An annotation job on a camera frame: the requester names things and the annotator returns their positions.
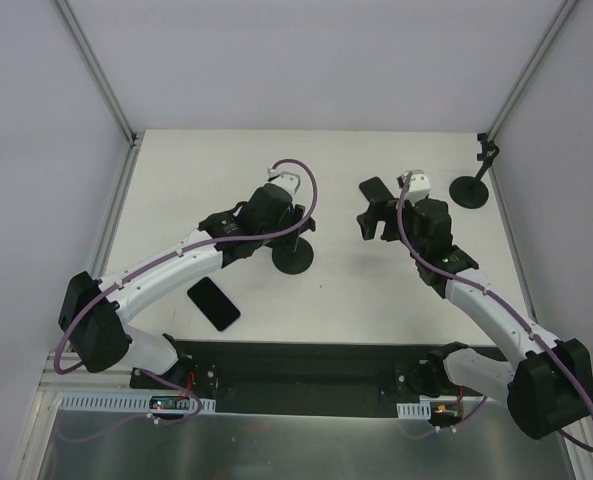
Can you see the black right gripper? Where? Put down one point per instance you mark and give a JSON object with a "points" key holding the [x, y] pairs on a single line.
{"points": [[381, 209]]}

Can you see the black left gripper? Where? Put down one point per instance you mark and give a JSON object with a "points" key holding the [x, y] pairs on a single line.
{"points": [[298, 219]]}

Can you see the black phone stand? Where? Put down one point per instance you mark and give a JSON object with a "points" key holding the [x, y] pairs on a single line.
{"points": [[470, 192], [291, 254]]}

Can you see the blue-edged black smartphone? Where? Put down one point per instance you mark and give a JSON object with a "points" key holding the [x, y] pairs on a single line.
{"points": [[211, 301]]}

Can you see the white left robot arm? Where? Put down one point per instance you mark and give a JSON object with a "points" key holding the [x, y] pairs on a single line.
{"points": [[96, 314]]}

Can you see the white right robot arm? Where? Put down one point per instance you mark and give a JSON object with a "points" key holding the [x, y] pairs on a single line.
{"points": [[544, 382]]}

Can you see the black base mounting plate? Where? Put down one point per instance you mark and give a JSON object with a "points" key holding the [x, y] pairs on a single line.
{"points": [[325, 380]]}

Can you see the shiny metal front plate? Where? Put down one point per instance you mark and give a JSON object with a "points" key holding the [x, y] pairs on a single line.
{"points": [[94, 445]]}

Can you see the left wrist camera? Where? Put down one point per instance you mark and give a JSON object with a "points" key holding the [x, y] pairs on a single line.
{"points": [[288, 181]]}

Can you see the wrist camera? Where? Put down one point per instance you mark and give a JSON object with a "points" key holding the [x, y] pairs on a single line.
{"points": [[288, 181], [418, 185]]}

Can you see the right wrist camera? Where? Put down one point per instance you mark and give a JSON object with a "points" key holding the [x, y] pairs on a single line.
{"points": [[418, 185]]}

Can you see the aluminium frame rail left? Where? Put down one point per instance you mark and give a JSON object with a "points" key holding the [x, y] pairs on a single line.
{"points": [[85, 50]]}

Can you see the aluminium frame rail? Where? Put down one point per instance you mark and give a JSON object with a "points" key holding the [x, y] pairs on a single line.
{"points": [[85, 50], [554, 28]]}

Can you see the white cable duct right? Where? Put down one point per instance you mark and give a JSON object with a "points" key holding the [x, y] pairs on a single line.
{"points": [[414, 411]]}

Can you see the white cable duct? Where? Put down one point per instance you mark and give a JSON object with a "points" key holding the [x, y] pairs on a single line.
{"points": [[414, 411], [134, 403]]}

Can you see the white cable duct left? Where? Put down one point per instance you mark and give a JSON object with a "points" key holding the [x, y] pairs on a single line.
{"points": [[134, 403]]}

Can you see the aluminium frame rail right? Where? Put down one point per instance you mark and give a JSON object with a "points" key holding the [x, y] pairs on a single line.
{"points": [[554, 28]]}

